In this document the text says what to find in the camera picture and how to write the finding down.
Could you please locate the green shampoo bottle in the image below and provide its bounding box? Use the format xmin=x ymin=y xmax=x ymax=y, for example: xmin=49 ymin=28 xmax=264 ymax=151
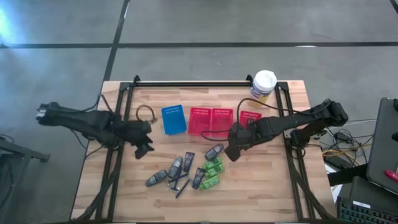
xmin=203 ymin=156 xmax=223 ymax=170
xmin=198 ymin=175 xmax=221 ymax=190
xmin=205 ymin=164 xmax=225 ymax=178

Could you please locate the red plastic basket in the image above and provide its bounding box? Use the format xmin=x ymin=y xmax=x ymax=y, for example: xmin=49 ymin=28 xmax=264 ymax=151
xmin=210 ymin=108 xmax=234 ymax=138
xmin=239 ymin=110 xmax=262 ymax=129
xmin=187 ymin=107 xmax=213 ymax=137

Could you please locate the black floor cable bundle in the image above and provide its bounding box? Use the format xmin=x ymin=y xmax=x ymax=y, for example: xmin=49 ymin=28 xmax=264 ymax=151
xmin=322 ymin=119 xmax=374 ymax=167

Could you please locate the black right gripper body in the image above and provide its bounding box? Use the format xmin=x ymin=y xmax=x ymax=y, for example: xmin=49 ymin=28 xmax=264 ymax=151
xmin=228 ymin=119 xmax=265 ymax=151

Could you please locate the yellow cable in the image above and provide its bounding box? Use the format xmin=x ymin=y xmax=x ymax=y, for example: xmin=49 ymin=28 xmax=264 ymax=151
xmin=322 ymin=148 xmax=373 ymax=158

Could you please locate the dark grey box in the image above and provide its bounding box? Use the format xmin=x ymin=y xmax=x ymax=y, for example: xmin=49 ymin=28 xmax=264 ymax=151
xmin=348 ymin=175 xmax=398 ymax=213

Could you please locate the white-lidded wipes canister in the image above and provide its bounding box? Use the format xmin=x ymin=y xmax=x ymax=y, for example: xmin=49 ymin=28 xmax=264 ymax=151
xmin=248 ymin=70 xmax=278 ymax=108

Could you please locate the navy shave butter tube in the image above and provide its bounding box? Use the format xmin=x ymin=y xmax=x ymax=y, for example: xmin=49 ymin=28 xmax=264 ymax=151
xmin=191 ymin=167 xmax=206 ymax=190
xmin=183 ymin=151 xmax=196 ymax=174

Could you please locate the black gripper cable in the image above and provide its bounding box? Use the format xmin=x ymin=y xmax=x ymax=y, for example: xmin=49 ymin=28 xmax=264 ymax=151
xmin=200 ymin=98 xmax=301 ymax=142
xmin=136 ymin=104 xmax=157 ymax=123

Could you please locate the grey deodorant stick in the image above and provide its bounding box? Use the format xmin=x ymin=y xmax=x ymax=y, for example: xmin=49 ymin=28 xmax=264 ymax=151
xmin=204 ymin=143 xmax=224 ymax=162
xmin=145 ymin=169 xmax=169 ymax=187
xmin=167 ymin=156 xmax=184 ymax=180

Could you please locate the red marker pen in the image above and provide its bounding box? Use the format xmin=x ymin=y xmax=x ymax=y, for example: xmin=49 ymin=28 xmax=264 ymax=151
xmin=384 ymin=169 xmax=398 ymax=183

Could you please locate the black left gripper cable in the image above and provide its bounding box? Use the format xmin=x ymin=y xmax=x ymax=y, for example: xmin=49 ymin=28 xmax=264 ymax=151
xmin=136 ymin=104 xmax=157 ymax=123

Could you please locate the black strap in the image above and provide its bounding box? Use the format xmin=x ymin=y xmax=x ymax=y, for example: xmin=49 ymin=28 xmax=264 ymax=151
xmin=326 ymin=164 xmax=368 ymax=187

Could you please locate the blue plastic basket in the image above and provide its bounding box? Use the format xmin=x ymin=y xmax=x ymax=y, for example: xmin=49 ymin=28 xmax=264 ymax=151
xmin=160 ymin=104 xmax=188 ymax=136

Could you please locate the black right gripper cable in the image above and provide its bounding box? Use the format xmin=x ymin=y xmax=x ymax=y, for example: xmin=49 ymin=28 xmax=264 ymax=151
xmin=200 ymin=98 xmax=301 ymax=142

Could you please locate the black computer keyboard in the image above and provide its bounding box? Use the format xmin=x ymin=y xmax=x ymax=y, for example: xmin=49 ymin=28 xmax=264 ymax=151
xmin=337 ymin=196 xmax=398 ymax=224

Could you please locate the black aluminium table frame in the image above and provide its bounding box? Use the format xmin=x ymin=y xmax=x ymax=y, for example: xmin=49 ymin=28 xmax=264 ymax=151
xmin=70 ymin=74 xmax=338 ymax=223

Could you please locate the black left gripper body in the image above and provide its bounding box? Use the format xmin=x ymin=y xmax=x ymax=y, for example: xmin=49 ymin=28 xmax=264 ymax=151
xmin=119 ymin=119 xmax=154 ymax=147

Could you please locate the grey laptop case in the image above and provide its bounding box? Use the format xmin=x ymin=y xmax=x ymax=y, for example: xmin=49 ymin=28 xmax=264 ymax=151
xmin=366 ymin=97 xmax=398 ymax=195

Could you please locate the black side table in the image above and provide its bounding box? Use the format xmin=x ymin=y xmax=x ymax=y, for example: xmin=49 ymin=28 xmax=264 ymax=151
xmin=0 ymin=134 xmax=50 ymax=224

